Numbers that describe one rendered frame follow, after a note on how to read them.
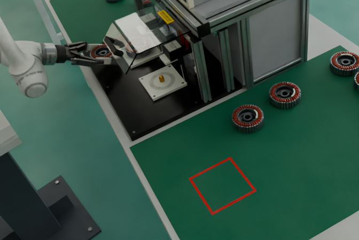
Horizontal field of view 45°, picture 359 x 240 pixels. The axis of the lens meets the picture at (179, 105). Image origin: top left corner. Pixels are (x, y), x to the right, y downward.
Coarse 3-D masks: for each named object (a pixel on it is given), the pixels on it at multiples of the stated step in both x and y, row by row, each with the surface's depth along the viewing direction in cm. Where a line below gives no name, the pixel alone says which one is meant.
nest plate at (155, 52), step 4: (156, 48) 190; (152, 52) 188; (156, 52) 187; (160, 52) 187; (148, 56) 187; (152, 56) 186; (156, 56) 186; (136, 60) 186; (140, 60) 185; (144, 60) 185; (148, 60) 186; (132, 64) 184; (136, 64) 184; (140, 64) 185
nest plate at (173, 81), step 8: (152, 72) 178; (160, 72) 177; (168, 72) 177; (176, 72) 176; (144, 80) 176; (152, 80) 175; (168, 80) 173; (176, 80) 172; (152, 88) 171; (160, 88) 170; (168, 88) 170; (176, 88) 169; (152, 96) 168; (160, 96) 168
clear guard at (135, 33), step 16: (128, 16) 159; (144, 16) 157; (176, 16) 153; (112, 32) 156; (128, 32) 151; (144, 32) 150; (160, 32) 148; (176, 32) 146; (128, 48) 146; (144, 48) 143; (128, 64) 144
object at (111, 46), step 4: (104, 40) 152; (108, 40) 150; (112, 40) 153; (108, 44) 149; (112, 44) 148; (112, 48) 147; (112, 52) 147; (116, 52) 146; (120, 52) 146; (120, 56) 147
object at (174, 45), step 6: (168, 42) 168; (174, 42) 167; (180, 42) 170; (168, 48) 165; (174, 48) 164; (180, 48) 164; (168, 54) 164; (174, 54) 164; (180, 54) 165; (186, 54) 166; (192, 54) 169; (162, 60) 167; (168, 60) 166; (174, 60) 166
